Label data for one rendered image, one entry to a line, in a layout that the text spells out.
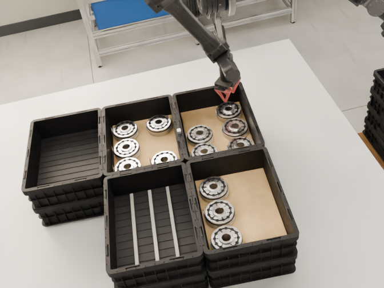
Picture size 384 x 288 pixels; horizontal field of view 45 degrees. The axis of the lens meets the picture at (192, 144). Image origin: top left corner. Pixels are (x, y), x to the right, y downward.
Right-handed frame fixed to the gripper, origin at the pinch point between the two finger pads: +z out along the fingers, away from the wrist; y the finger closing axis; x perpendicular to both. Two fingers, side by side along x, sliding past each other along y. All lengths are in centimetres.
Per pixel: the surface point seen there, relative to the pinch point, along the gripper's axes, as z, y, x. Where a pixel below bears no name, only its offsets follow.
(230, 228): 8, -52, -28
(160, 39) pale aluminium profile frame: 81, 124, 136
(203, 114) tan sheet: 10.7, -4.4, 11.0
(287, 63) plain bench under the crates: 24, 60, 0
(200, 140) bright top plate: 7.7, -20.8, 2.2
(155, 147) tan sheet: 10.5, -29.6, 18.5
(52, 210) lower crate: 13, -72, 37
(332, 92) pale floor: 95, 129, -5
